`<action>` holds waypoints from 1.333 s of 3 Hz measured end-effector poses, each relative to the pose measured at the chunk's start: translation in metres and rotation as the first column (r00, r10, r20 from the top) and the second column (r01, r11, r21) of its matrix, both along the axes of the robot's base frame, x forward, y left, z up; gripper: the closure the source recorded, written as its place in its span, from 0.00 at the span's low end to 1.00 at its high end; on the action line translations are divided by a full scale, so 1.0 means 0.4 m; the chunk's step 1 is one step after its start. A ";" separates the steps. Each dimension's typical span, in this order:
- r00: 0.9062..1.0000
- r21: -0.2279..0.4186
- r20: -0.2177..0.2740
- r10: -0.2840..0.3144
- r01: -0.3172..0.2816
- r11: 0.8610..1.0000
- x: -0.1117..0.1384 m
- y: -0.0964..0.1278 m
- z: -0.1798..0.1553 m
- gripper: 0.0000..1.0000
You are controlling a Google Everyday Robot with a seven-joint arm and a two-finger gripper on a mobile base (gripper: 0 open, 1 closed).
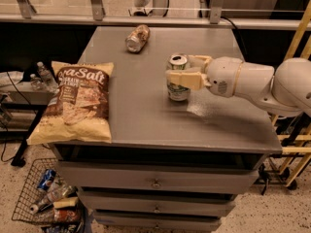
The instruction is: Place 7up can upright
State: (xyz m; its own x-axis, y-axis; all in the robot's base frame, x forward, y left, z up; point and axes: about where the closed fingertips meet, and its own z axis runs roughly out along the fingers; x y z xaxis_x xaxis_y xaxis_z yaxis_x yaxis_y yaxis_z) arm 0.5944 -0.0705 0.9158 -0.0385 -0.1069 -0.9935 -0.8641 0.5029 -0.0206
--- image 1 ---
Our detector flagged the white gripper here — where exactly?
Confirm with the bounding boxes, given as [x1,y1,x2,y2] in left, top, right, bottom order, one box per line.
[165,55,243,98]

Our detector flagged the green white 7up can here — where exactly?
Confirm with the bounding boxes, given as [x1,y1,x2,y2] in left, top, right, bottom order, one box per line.
[166,53,190,102]

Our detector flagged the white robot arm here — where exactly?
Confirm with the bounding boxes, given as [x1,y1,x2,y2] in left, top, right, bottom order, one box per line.
[166,55,311,117]

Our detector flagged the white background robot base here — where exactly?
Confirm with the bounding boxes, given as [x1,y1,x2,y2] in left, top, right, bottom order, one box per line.
[133,0,169,17]

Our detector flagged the brown soda can lying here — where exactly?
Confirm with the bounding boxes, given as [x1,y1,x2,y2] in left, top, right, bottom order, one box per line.
[125,24,150,52]

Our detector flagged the blue pepsi can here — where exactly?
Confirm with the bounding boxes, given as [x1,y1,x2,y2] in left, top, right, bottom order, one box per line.
[37,169,56,191]

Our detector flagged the grey drawer cabinet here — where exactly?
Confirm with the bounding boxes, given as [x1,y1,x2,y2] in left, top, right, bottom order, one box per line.
[48,25,284,233]

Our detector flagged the top grey drawer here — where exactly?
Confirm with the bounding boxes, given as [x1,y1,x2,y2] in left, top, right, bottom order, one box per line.
[56,161,258,194]

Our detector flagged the grey drawer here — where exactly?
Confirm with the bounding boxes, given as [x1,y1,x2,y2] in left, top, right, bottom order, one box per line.
[79,191,235,217]
[56,161,258,194]
[93,210,221,232]

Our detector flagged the sea salt chips bag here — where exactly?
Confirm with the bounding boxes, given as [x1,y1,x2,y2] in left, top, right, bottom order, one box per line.
[27,61,114,145]

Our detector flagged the clear water bottle tall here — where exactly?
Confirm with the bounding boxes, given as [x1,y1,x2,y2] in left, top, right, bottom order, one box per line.
[37,62,57,92]

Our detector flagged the clear water bottle small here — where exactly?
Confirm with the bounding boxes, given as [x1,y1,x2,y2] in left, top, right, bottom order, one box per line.
[30,74,44,90]

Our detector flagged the middle grey drawer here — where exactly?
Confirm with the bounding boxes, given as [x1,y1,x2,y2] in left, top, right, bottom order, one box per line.
[79,191,235,217]

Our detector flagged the bottom grey drawer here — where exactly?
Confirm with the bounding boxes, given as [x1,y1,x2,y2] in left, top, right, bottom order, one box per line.
[93,210,221,232]

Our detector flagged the black side table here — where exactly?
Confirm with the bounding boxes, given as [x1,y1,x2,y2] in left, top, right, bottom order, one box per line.
[0,82,52,167]

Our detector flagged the plastic bottle in basket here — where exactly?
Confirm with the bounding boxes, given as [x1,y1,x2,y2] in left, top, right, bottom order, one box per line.
[30,184,76,214]

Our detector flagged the yellow sponge in basket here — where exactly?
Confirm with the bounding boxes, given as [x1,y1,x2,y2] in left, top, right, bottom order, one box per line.
[53,197,79,209]

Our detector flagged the red snack packet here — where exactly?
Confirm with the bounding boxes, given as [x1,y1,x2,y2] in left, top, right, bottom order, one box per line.
[53,209,81,222]

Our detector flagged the metal railing frame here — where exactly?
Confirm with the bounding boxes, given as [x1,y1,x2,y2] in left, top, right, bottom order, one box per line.
[0,0,310,29]

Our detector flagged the black cable on floor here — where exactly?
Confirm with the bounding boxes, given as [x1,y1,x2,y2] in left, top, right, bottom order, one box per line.
[0,71,33,164]

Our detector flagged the wire mesh basket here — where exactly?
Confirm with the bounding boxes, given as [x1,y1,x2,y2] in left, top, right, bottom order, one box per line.
[12,158,83,225]

